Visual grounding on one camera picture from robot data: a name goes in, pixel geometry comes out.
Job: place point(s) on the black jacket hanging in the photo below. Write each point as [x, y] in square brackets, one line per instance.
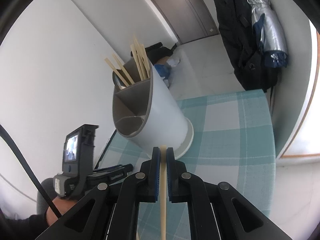
[235, 27]

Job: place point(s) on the white grey utensil holder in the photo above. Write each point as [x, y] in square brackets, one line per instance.
[147, 115]

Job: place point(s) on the grey door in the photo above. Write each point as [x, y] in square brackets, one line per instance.
[190, 20]

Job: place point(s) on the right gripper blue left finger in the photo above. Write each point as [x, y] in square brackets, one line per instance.
[154, 174]

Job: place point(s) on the wooden chopstick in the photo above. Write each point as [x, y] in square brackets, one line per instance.
[140, 58]
[145, 60]
[163, 191]
[123, 69]
[135, 56]
[116, 72]

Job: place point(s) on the black clothes pile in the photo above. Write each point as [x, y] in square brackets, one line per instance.
[157, 51]

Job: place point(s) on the blue box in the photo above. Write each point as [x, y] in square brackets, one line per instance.
[163, 70]

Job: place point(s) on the white plastic bags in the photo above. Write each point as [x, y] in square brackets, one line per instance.
[172, 62]

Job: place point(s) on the metal spoon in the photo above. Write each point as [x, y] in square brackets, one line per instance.
[117, 82]

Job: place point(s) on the silver blue folded umbrella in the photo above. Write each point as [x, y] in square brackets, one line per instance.
[269, 34]

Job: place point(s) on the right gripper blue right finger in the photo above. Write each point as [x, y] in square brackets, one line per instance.
[172, 175]

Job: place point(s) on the person's left hand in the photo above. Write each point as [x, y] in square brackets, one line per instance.
[62, 205]

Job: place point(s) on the teal checked tablecloth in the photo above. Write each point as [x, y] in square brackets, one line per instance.
[233, 142]

